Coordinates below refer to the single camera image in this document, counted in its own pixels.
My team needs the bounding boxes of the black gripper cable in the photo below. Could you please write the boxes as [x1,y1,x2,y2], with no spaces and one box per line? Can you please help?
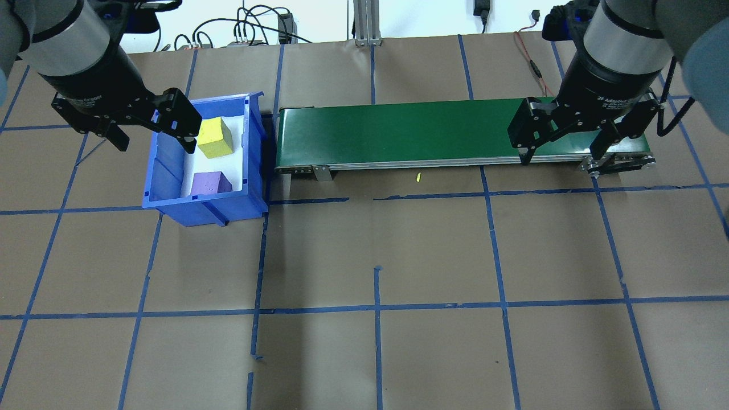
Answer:
[655,57,697,137]

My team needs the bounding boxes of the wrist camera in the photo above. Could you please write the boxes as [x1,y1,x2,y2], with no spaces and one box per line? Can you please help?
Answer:
[541,0,599,42]
[85,0,183,35]

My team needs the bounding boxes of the white foam pad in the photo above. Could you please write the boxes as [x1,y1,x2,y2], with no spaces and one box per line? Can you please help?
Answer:
[179,114,247,198]

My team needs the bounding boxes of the black looped cable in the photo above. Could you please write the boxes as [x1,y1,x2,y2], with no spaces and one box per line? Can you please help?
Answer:
[173,17,215,52]
[232,5,314,45]

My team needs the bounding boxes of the yellow foam block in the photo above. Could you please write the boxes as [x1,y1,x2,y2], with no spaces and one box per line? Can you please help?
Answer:
[196,117,235,159]

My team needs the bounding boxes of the red conveyor wire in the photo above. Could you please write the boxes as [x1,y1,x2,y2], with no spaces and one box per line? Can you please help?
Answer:
[515,10,556,97]

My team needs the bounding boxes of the green conveyor belt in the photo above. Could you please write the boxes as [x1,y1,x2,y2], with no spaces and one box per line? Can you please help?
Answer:
[275,93,657,183]

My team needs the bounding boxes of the aluminium profile post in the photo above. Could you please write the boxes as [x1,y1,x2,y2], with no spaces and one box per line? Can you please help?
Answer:
[353,0,383,47]

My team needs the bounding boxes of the blue plastic storage bin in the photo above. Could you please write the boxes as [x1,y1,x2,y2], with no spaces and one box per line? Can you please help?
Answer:
[141,91,268,227]

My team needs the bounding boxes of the purple foam block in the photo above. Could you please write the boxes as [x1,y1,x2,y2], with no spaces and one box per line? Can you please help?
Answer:
[190,171,233,196]

